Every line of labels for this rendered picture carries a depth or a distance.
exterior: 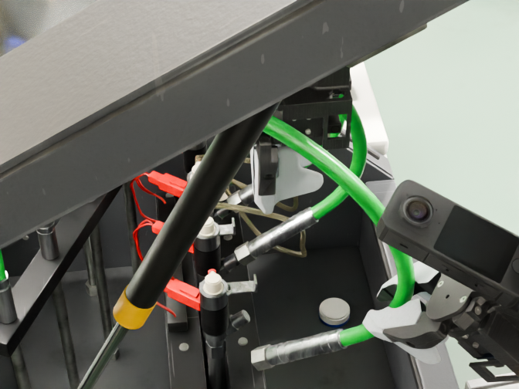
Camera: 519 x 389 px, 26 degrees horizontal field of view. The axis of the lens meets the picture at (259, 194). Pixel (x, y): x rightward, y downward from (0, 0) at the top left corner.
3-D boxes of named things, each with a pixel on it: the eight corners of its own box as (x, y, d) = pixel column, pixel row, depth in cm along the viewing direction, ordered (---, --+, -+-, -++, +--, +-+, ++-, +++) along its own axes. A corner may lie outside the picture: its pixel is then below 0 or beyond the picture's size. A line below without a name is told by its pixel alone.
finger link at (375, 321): (391, 383, 95) (469, 368, 87) (342, 341, 93) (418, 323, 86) (403, 353, 96) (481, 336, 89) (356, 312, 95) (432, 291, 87)
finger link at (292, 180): (323, 230, 101) (327, 153, 95) (258, 235, 101) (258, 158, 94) (317, 206, 103) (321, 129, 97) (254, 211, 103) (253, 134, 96)
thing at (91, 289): (102, 295, 147) (86, 186, 133) (86, 296, 147) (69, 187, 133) (101, 285, 148) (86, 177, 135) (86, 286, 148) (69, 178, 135)
